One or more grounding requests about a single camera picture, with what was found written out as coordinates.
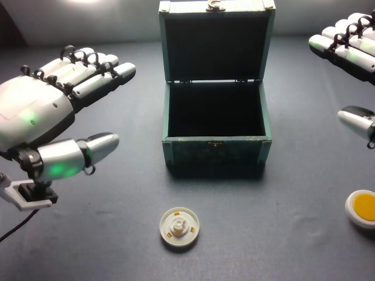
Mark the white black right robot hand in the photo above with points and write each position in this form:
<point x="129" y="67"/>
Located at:
<point x="348" y="47"/>

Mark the white disc yellow centre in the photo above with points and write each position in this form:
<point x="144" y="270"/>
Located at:
<point x="363" y="207"/>

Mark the white bracket with black camera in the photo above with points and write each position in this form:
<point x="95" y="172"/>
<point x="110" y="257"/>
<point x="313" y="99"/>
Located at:
<point x="17" y="193"/>

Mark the white round cap yellow clips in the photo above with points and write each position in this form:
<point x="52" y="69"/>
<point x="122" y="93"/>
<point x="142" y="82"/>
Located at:
<point x="179" y="227"/>

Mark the grey table cloth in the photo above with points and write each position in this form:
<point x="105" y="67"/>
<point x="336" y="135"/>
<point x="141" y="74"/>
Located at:
<point x="117" y="234"/>

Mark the teal wooden box lid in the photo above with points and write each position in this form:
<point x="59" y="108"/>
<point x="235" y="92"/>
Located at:
<point x="216" y="44"/>

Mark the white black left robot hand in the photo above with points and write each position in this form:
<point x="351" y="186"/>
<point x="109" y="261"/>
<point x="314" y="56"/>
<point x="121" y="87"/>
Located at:
<point x="35" y="99"/>

